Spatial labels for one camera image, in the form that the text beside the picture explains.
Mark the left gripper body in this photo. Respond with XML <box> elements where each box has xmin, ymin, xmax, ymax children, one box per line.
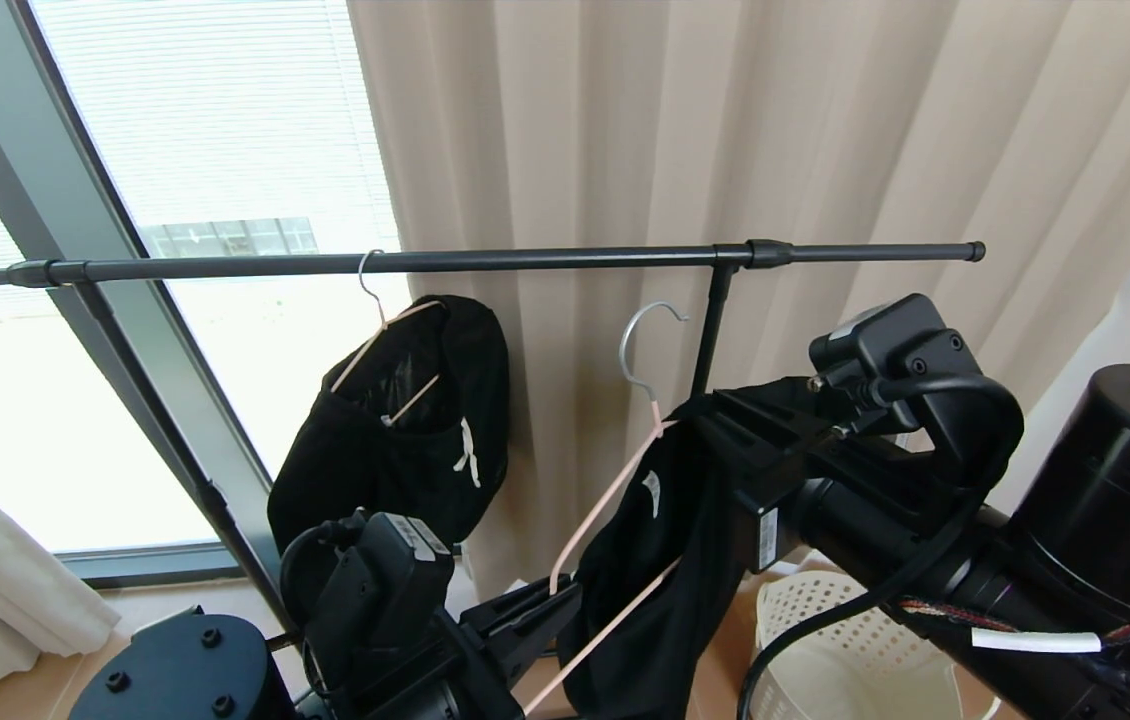
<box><xmin>310</xmin><ymin>610</ymin><xmax>528</xmax><ymax>720</ymax></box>

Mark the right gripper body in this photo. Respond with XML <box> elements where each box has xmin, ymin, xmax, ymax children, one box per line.
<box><xmin>697</xmin><ymin>380</ymin><xmax>988</xmax><ymax>603</ymax></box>

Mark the heap of clothes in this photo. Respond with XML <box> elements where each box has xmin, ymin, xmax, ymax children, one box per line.
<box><xmin>558</xmin><ymin>378</ymin><xmax>826</xmax><ymax>720</ymax></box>

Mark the black garment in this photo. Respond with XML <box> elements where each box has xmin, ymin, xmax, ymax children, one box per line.
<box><xmin>267</xmin><ymin>295</ymin><xmax>512</xmax><ymax>561</ymax></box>

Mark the pink clothes hanger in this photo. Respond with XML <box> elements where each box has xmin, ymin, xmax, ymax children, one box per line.
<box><xmin>523</xmin><ymin>302</ymin><xmax>691</xmax><ymax>716</ymax></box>
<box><xmin>330</xmin><ymin>250</ymin><xmax>447</xmax><ymax>429</ymax></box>

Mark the white laundry basket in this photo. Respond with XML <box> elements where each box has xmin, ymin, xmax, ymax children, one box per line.
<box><xmin>750</xmin><ymin>570</ymin><xmax>1002</xmax><ymax>720</ymax></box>

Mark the black clothes rack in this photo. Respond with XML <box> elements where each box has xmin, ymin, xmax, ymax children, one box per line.
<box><xmin>0</xmin><ymin>240</ymin><xmax>987</xmax><ymax>651</ymax></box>

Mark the beige curtain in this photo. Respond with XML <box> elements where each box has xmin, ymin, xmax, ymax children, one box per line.
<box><xmin>350</xmin><ymin>0</ymin><xmax>1130</xmax><ymax>601</ymax></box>

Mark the window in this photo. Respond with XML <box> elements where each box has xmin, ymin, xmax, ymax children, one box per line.
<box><xmin>0</xmin><ymin>0</ymin><xmax>406</xmax><ymax>586</ymax></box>

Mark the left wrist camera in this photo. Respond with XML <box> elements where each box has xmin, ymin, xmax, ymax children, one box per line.
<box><xmin>310</xmin><ymin>512</ymin><xmax>457</xmax><ymax>681</ymax></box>

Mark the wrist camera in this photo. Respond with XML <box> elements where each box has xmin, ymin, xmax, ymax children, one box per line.
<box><xmin>809</xmin><ymin>293</ymin><xmax>1026</xmax><ymax>463</ymax></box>
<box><xmin>310</xmin><ymin>512</ymin><xmax>457</xmax><ymax>681</ymax></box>

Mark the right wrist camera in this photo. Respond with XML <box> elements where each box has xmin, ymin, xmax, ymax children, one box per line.
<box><xmin>809</xmin><ymin>293</ymin><xmax>1026</xmax><ymax>463</ymax></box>

